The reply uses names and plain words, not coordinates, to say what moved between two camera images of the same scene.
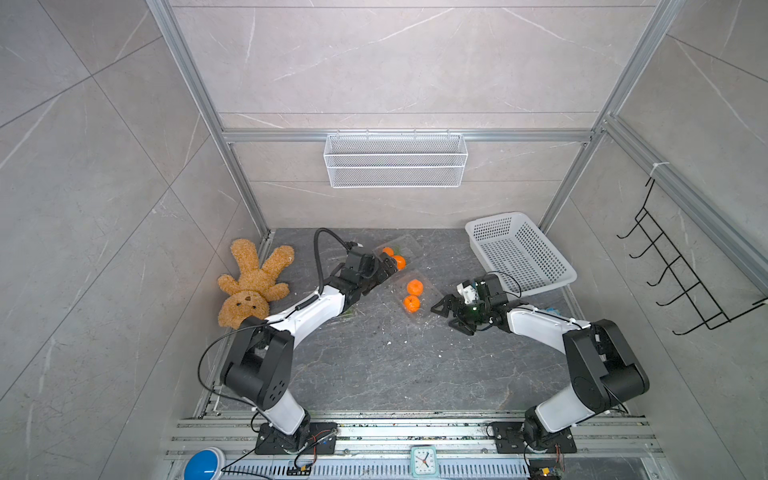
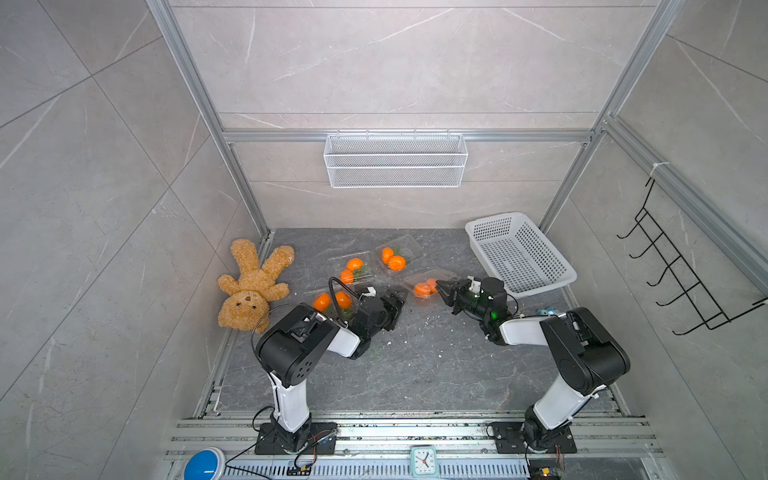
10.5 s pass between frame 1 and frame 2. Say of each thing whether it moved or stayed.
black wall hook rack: stayed
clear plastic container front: moved
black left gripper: moved
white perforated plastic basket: stayed
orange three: stayed
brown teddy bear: stayed
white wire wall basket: stayed
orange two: moved
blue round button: stayed
